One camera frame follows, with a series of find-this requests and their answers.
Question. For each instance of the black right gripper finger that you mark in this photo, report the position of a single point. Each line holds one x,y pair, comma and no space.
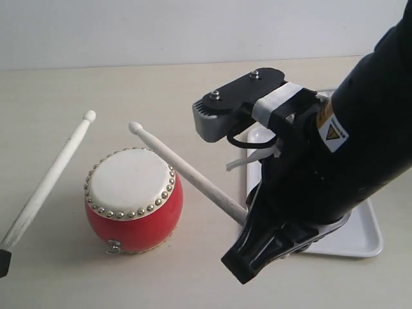
278,242
235,259

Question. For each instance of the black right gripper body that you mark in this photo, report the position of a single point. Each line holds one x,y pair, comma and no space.
304,196

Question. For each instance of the small red drum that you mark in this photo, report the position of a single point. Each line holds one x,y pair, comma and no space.
133,200

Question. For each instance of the white wooden drumstick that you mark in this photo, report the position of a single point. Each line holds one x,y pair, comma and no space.
45,186
227,204

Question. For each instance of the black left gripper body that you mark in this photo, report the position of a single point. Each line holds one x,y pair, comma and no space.
5,260

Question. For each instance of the white plastic tray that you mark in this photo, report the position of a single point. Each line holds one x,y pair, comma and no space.
360,236

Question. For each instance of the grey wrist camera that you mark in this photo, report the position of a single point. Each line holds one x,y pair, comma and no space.
226,106

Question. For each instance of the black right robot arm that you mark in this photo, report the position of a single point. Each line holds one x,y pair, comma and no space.
376,97

